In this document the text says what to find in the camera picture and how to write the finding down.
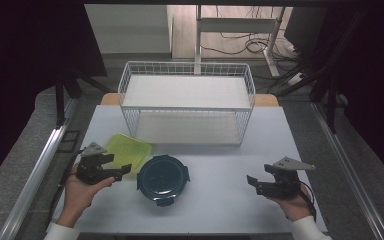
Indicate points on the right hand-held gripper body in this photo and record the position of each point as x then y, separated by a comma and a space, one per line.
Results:
285, 186

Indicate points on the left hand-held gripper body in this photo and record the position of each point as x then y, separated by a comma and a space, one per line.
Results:
91, 168

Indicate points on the green square food container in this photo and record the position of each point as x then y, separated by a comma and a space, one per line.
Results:
128, 150

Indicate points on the dark blue round food container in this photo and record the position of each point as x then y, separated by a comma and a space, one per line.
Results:
162, 178

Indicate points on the person's right hand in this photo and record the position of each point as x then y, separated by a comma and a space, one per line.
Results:
296, 208

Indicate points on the person's left hand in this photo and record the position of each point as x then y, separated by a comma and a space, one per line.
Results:
76, 196

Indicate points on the black tripod stand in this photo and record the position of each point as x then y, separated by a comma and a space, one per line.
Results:
60, 100

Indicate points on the black metal stand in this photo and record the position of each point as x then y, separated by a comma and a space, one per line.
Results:
330, 110

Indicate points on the white power strip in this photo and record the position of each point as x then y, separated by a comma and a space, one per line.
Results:
296, 79

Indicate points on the dark curtain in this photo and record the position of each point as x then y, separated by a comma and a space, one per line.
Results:
20, 66
376, 83

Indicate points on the white cabinet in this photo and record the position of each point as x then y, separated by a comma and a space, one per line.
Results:
130, 28

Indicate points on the dark monitor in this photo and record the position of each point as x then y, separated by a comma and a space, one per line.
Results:
305, 28

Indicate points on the aluminium rail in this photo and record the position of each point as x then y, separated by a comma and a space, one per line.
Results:
33, 180
346, 166

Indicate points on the white metal desk frame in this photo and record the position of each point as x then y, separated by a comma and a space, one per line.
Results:
236, 25

